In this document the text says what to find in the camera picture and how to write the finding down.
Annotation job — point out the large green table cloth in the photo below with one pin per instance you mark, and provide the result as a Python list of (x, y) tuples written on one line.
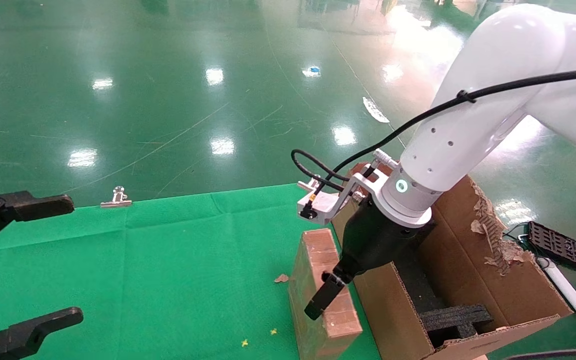
[(168, 275)]

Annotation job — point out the silver binder clip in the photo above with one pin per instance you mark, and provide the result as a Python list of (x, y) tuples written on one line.
[(116, 202), (303, 186)]

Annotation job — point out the black foam block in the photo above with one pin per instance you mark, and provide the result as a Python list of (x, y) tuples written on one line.
[(455, 316)]

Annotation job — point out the white pipe frame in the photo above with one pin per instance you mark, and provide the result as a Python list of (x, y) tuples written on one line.
[(568, 291)]

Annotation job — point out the small brown cardboard box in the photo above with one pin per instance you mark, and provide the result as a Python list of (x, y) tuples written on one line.
[(323, 250)]

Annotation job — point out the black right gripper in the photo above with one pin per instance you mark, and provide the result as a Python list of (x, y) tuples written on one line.
[(373, 240)]

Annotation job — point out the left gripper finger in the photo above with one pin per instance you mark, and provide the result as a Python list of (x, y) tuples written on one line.
[(43, 206), (28, 332)]

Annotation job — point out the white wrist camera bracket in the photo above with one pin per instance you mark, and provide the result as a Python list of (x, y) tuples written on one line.
[(320, 207)]

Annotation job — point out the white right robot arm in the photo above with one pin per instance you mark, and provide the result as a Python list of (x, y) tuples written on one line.
[(493, 75)]

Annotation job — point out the small cardboard scrap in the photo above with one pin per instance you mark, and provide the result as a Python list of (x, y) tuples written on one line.
[(281, 278)]

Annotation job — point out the small blue white litter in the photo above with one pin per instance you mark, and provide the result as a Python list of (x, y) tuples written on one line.
[(312, 71)]

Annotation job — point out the black plastic grid tray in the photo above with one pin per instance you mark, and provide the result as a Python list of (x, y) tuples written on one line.
[(563, 247)]

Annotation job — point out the large open cardboard carton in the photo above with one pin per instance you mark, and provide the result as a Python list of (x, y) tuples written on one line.
[(398, 325)]

